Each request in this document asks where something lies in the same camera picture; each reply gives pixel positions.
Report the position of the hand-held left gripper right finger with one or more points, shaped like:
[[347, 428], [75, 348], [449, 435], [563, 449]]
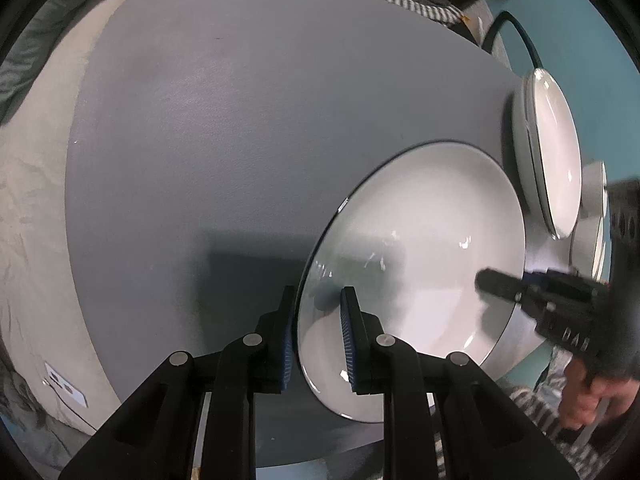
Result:
[[347, 340]]

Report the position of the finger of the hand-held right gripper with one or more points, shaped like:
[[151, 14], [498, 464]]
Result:
[[500, 284]]

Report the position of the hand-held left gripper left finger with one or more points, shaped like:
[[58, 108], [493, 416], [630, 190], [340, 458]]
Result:
[[286, 355]]

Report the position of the large white plate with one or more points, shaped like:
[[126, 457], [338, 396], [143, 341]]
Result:
[[425, 230]]

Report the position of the stack of white plates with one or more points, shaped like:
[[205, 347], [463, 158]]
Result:
[[557, 150]]

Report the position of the medium white plate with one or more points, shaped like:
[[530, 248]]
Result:
[[521, 135]]

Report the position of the person's right hand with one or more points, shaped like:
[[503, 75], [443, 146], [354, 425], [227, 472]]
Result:
[[580, 395]]

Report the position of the person's striped clothing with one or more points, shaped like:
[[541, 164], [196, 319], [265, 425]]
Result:
[[535, 435]]

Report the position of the white power strip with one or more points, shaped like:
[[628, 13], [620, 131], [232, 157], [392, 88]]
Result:
[[65, 385]]

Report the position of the grey white striped garment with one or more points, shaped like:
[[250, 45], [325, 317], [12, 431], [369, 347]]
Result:
[[425, 7]]

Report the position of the grey quilted jacket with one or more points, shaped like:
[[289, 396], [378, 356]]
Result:
[[30, 60]]

